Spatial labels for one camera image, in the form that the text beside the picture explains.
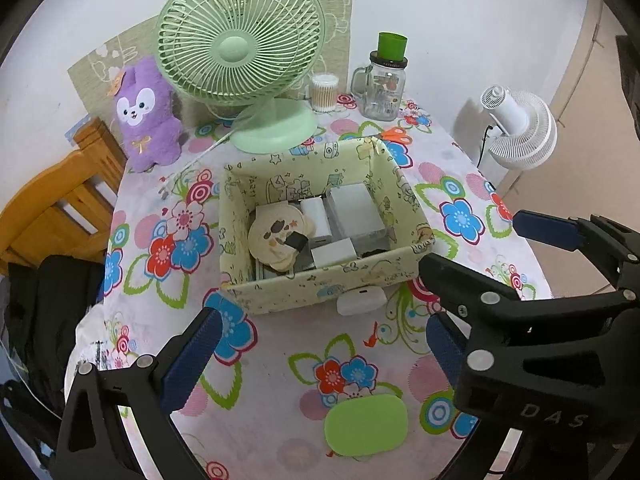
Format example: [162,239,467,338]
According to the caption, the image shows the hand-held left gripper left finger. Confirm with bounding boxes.
[52,305,224,480]

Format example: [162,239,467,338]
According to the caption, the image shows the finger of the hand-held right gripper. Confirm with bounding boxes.
[512,210,640,286]
[420,254,640,343]

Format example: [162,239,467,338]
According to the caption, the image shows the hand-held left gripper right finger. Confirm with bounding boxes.
[425,311,469,392]

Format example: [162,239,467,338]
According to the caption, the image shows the pale yellow printed storage box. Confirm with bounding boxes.
[219,137,436,316]

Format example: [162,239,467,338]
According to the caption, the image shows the white charger block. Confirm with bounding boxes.
[311,237,358,268]

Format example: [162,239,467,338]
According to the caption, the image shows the white power adapter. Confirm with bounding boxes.
[300,197,333,241]

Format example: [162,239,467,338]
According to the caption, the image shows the floral tablecloth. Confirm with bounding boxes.
[62,92,551,480]

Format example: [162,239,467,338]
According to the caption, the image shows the white rounded case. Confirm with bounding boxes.
[336,286,388,317]

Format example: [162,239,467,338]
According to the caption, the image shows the white circulator fan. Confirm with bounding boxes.
[480,85,558,171]

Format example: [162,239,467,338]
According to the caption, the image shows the green oval pad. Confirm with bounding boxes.
[325,395,408,458]

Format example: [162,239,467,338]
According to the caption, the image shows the beige door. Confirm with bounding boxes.
[550,0,640,301]

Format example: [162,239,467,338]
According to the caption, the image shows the clear white plastic case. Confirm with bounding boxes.
[325,184,390,243]

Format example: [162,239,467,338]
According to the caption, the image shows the dark cloth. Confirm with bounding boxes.
[0,255,106,480]

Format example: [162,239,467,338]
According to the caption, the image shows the orange scissors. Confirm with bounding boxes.
[372,127,413,143]

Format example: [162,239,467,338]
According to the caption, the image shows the wooden chair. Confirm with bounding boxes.
[0,117,128,276]

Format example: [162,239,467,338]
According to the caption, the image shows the glass mug jar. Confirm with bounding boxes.
[350,51,408,122]

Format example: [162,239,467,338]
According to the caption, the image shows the purple plush toy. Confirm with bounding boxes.
[111,57,183,173]

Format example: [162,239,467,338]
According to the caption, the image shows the green plastic cup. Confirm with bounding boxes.
[377,32,408,63]

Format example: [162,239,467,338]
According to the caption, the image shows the cotton swab jar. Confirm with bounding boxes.
[310,74,340,113]

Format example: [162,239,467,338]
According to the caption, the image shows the light blue sheet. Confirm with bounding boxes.
[65,116,96,140]

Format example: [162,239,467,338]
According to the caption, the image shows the green desk fan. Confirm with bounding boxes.
[156,0,326,155]

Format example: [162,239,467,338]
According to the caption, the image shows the black power cable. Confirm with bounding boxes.
[475,124,496,168]

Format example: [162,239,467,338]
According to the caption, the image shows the beige printed wall cloth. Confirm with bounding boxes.
[67,0,356,126]

